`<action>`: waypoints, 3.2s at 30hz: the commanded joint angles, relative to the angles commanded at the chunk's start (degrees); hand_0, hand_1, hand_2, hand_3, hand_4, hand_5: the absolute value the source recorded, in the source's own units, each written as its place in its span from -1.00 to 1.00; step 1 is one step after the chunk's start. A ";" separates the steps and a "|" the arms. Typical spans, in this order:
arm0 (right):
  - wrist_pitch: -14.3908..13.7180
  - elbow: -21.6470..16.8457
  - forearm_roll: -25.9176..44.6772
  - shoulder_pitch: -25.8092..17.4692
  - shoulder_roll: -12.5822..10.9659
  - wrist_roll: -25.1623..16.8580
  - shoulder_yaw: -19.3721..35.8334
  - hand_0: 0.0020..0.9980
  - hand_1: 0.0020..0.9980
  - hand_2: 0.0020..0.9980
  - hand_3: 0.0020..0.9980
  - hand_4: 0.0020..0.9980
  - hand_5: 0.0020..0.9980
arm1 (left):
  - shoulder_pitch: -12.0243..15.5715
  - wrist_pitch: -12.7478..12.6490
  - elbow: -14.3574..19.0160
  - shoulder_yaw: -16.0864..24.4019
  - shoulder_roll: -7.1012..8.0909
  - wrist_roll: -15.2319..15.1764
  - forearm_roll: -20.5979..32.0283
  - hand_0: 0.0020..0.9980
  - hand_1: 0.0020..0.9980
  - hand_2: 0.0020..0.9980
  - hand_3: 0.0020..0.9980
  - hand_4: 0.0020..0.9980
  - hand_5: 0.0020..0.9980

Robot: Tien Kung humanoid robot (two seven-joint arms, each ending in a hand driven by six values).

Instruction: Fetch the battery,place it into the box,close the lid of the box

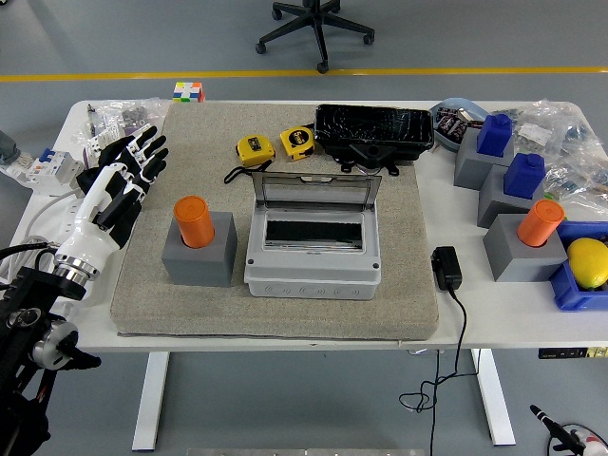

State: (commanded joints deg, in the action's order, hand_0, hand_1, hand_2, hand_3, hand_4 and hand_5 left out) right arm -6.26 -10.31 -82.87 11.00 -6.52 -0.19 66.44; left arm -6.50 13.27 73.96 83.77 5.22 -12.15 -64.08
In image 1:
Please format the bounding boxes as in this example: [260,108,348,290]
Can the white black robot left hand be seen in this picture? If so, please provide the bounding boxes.
[53,123,170,275]

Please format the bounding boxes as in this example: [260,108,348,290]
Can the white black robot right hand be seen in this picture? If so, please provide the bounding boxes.
[529,404,608,456]

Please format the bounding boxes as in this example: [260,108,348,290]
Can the orange cylinder battery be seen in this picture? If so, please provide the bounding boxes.
[173,195,216,249]
[516,199,566,248]

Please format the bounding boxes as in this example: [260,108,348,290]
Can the smoky transparent box lid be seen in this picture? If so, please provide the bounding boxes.
[250,171,383,219]

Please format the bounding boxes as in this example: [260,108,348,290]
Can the grey plastic junction box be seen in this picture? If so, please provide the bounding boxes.
[243,211,383,301]

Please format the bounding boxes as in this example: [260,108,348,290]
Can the white circuit breaker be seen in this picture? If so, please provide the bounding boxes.
[23,147,86,195]

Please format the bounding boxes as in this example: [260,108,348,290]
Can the white table leg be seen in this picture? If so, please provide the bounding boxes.
[469,349,518,447]
[131,351,171,451]

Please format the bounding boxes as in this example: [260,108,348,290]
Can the black table control panel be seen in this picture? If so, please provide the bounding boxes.
[538,346,608,361]

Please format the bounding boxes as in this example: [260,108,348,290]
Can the clear bags of small parts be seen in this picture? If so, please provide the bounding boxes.
[70,97,172,158]

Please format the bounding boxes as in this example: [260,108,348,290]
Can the grey block with round hole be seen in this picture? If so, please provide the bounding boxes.
[161,211,238,289]

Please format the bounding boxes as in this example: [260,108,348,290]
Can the blue storage bin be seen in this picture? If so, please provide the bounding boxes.
[549,220,608,313]

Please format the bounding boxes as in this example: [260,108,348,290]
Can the grey-brown mat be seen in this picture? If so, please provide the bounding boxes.
[109,102,441,342]

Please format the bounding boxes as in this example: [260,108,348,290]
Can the colourful puzzle cube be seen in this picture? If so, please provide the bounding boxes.
[172,81,206,104]

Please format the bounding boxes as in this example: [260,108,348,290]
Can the yellow lemon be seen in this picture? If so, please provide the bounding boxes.
[566,237,608,290]

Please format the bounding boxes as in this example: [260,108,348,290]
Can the grey block holder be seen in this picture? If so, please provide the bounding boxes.
[453,127,517,192]
[477,164,545,229]
[483,213,569,284]

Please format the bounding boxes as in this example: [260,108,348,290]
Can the blue bottle-shaped block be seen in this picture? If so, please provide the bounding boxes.
[503,152,546,200]
[476,113,515,158]

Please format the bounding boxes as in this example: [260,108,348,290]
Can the black office chair base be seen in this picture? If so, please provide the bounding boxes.
[255,0,376,75]

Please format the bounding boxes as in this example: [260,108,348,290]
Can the clear bags of components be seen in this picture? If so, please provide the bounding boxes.
[503,98,608,222]

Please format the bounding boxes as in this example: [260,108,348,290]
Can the black plastic tray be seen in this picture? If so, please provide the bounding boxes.
[313,103,436,177]

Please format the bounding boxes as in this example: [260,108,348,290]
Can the dark chip packets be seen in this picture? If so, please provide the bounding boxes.
[435,106,479,143]

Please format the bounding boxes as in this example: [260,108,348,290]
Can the light blue dish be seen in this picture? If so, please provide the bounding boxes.
[429,97,490,153]

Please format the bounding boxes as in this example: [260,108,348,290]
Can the white power cable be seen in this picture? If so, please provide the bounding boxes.
[0,189,82,286]

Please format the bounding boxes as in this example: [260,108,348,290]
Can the yellow tape measure with strap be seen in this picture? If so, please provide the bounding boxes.
[222,135,277,185]

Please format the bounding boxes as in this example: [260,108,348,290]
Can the black power adapter with cord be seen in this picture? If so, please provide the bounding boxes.
[397,245,482,456]

